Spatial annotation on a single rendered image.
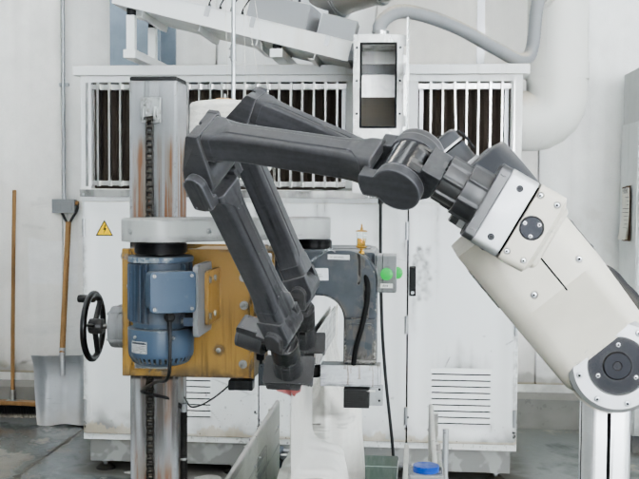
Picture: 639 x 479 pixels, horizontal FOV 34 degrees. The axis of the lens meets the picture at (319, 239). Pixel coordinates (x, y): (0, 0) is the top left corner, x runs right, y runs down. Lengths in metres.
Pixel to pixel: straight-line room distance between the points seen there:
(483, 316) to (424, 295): 0.31
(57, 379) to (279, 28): 2.86
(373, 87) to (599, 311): 3.59
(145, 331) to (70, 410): 4.34
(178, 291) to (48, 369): 4.49
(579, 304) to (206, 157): 0.65
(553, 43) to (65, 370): 3.50
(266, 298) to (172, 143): 0.79
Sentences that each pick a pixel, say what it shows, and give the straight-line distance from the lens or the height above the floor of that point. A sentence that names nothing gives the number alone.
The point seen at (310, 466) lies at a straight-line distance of 2.42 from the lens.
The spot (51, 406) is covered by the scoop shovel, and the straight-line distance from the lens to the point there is 6.74.
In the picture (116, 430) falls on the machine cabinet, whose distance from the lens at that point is 5.57.
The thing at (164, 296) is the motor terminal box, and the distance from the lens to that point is 2.29.
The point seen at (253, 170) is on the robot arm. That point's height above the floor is 1.53.
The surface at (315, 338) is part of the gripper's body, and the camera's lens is 2.40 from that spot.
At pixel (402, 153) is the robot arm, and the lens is 1.53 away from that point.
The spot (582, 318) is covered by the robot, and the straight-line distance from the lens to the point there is 1.74.
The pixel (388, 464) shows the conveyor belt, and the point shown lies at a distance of 4.28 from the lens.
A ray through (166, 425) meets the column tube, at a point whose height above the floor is 0.89.
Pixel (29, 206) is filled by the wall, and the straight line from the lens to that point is 6.96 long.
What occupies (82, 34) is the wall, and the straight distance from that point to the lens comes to 6.90.
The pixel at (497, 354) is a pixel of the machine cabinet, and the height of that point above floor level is 0.66.
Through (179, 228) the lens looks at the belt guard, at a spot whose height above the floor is 1.40.
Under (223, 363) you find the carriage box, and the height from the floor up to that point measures 1.06.
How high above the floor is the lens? 1.50
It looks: 3 degrees down
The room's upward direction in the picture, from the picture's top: straight up
